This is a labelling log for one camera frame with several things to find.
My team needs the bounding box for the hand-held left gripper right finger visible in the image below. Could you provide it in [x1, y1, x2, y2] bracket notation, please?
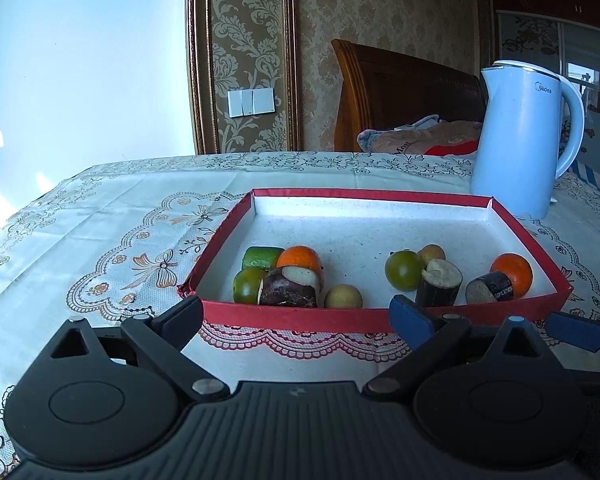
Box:
[362, 295, 551, 403]

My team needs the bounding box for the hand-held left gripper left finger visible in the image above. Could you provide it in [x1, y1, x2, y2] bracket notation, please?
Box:
[47, 296, 231, 403]

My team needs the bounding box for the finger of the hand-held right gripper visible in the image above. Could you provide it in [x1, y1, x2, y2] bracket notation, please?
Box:
[546, 311, 600, 354]

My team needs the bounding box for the green tomato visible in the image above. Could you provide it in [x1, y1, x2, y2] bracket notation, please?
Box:
[232, 267, 270, 305]
[384, 250, 426, 292]

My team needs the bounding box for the small yellow-brown round fruit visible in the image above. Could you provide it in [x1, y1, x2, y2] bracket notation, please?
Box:
[323, 284, 364, 309]
[417, 244, 447, 267]

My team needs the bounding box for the orange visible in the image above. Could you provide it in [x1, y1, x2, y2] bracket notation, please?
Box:
[490, 253, 534, 297]
[276, 245, 325, 281]

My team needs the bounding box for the green cucumber piece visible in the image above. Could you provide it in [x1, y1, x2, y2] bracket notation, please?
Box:
[241, 246, 286, 272]

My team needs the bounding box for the shallow red cardboard box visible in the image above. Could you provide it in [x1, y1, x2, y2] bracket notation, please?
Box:
[177, 188, 573, 335]

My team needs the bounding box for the embroidered cream tablecloth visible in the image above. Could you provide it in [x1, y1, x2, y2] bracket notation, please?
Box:
[0, 151, 600, 466]

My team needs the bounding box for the striped cloth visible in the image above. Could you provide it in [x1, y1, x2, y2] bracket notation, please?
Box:
[570, 157, 600, 193]

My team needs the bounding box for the red cloth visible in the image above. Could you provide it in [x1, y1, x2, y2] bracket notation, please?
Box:
[422, 141, 478, 157]

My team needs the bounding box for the patterned cushion on chair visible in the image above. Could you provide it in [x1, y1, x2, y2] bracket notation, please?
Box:
[356, 115, 483, 156]

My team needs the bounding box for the light blue electric kettle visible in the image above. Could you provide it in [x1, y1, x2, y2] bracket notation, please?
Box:
[470, 60, 586, 221]

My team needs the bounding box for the brown wooden headboard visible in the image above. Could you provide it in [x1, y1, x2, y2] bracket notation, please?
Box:
[331, 39, 487, 152]

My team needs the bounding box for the white wall switch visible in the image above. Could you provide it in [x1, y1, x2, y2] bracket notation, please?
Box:
[227, 86, 276, 119]

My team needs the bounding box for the gilded wall frame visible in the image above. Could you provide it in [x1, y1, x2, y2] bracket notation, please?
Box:
[185, 0, 301, 156]

